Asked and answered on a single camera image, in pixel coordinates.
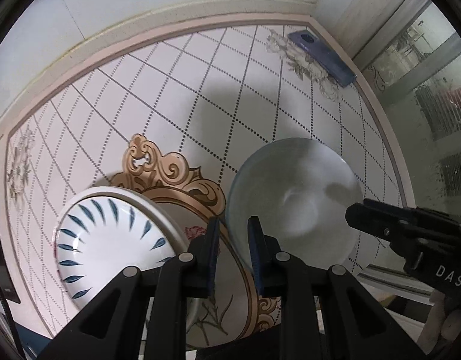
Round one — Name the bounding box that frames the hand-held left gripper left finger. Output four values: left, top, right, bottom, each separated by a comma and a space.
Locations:
39, 217, 221, 360

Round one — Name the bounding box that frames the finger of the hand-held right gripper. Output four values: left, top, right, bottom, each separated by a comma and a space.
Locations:
345, 199, 422, 244

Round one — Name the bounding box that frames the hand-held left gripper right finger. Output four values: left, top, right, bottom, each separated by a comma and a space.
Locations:
247, 215, 428, 360

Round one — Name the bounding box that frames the large white plate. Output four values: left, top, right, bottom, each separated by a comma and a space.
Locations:
58, 186, 201, 331

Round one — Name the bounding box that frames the white bowl dark rim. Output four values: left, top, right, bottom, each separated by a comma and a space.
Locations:
225, 137, 365, 275

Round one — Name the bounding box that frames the person's right hand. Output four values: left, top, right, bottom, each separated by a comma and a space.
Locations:
418, 289, 461, 357

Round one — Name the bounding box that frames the floral diamond pattern table mat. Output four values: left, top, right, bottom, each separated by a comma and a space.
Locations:
0, 17, 417, 349

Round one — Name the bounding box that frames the frosted glass sliding door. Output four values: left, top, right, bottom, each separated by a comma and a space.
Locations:
336, 0, 461, 301

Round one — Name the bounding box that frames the blue smartphone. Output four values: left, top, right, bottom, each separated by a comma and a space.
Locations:
287, 28, 357, 87

